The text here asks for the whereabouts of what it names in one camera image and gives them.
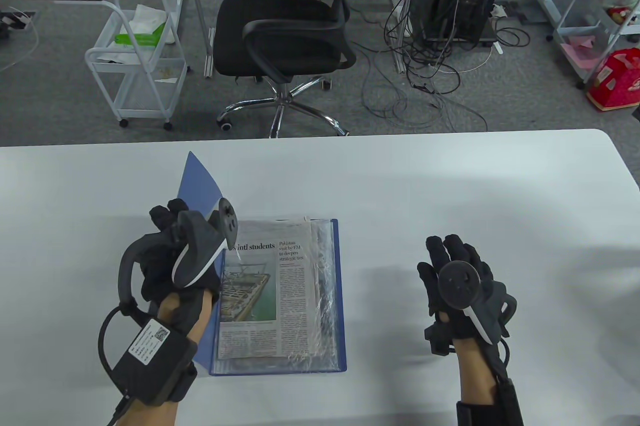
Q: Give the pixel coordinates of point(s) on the person's right hand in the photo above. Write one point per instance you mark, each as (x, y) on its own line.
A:
(467, 253)

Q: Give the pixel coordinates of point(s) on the person's left hand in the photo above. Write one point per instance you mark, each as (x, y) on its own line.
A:
(157, 281)

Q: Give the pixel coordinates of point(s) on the blue file folder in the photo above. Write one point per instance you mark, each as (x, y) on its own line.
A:
(200, 186)

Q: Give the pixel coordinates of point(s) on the newspaper with building photo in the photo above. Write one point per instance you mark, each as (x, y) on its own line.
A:
(290, 306)

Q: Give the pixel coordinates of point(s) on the person's left forearm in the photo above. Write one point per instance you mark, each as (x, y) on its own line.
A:
(172, 310)

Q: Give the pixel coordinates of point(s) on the black right hand controller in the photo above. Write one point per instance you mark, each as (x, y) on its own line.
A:
(457, 283)

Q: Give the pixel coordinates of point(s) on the black hand controller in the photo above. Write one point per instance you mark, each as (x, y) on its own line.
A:
(197, 246)
(457, 283)

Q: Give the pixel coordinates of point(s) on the black left hand controller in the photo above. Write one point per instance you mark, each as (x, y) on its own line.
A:
(197, 246)

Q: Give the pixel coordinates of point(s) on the black left wrist sensor box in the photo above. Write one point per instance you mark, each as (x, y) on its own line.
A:
(150, 361)

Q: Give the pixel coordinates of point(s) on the black wrist sensor box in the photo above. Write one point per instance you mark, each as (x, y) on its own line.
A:
(150, 361)
(510, 401)

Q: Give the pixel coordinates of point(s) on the black right wrist sensor box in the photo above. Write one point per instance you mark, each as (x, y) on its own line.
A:
(510, 401)

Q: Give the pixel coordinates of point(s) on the white crumpled paper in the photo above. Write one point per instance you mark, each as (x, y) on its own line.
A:
(117, 57)

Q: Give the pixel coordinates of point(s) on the red gift bag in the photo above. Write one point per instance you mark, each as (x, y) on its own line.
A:
(617, 81)

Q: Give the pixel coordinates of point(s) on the pink paper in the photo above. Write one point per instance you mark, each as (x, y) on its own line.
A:
(582, 54)

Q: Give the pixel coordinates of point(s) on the green tissue box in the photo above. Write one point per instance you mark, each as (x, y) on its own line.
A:
(140, 39)

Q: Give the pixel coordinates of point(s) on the white shelf rack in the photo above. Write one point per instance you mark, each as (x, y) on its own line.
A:
(590, 29)

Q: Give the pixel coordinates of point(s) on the black office chair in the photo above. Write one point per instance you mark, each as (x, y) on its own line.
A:
(280, 31)

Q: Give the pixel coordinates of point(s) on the floor power strip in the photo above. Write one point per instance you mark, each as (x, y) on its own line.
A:
(15, 19)

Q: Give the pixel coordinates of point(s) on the white desk leg frame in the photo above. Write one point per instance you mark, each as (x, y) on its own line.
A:
(398, 46)

